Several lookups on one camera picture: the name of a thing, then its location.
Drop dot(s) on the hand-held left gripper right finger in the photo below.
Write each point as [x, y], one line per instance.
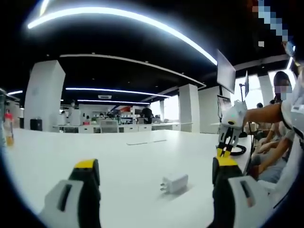
[224, 180]

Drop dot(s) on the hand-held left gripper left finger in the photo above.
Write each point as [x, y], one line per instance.
[89, 183]

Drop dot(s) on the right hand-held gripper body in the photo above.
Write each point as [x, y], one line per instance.
[234, 116]

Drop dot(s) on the white charger adapter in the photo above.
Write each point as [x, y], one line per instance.
[177, 183]

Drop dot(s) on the white desk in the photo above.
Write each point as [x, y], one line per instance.
[133, 161]

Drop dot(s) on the lit monitor on stand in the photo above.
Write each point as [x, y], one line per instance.
[224, 104]

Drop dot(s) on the black tripod stand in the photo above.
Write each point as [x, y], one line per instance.
[242, 92]

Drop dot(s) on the thin monitor on tripod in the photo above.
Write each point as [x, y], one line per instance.
[247, 85]

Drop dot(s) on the white square pillar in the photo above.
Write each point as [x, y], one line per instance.
[44, 95]
[188, 107]

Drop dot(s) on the person's legs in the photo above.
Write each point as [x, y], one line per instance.
[273, 172]

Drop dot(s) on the grey office chair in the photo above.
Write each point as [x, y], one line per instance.
[109, 126]

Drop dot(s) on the person's white shirt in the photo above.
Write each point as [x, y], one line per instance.
[297, 99]

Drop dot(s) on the white cabinet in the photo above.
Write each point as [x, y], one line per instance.
[75, 118]

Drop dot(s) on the row of white office desks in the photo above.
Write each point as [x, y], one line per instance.
[142, 127]

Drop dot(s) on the black box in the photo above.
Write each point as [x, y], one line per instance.
[36, 124]

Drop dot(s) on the yellow drink bottle red cap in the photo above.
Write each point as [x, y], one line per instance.
[9, 133]

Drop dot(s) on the long curved ceiling light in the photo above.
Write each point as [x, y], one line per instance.
[133, 17]

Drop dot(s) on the red blue wall banner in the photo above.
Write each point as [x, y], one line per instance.
[121, 108]

